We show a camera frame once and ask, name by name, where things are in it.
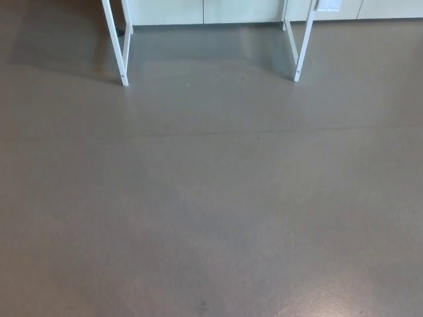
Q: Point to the small black caster wheel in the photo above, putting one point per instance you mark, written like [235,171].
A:
[119,31]

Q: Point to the white table leg frame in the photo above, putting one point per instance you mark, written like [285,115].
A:
[116,49]
[303,46]

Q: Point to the white hanging cloth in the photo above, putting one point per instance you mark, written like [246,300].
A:
[327,5]

